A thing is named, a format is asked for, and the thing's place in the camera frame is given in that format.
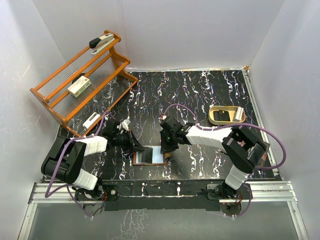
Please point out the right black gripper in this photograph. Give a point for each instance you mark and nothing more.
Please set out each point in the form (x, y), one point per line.
(165, 147)

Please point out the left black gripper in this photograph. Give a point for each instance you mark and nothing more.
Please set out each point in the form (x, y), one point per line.
(133, 144)

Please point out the brown leather card holder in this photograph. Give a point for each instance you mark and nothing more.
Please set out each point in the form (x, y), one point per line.
(159, 158)

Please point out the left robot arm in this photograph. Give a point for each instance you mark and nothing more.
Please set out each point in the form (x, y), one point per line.
(65, 158)

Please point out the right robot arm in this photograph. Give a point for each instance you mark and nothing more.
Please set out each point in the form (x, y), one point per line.
(238, 142)

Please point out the black card in tray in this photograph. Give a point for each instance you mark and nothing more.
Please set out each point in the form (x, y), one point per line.
(221, 116)

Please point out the silver card in tray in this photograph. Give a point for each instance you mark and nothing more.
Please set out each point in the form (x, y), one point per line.
(238, 114)

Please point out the small white box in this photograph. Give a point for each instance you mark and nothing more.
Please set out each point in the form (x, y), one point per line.
(91, 120)

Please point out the beige oval tray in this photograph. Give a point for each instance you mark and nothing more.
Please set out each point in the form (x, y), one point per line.
(230, 109)

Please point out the orange wooden shelf rack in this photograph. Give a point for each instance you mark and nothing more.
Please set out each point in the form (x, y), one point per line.
(109, 83)

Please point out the white staples box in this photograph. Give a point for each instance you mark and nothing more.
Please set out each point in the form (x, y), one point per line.
(79, 86)

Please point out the dark red picture book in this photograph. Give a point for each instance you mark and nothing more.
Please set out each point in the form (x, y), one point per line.
(262, 161)

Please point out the black and beige stapler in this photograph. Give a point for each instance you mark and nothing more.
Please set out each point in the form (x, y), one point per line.
(99, 43)

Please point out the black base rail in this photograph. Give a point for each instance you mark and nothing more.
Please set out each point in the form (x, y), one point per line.
(210, 195)

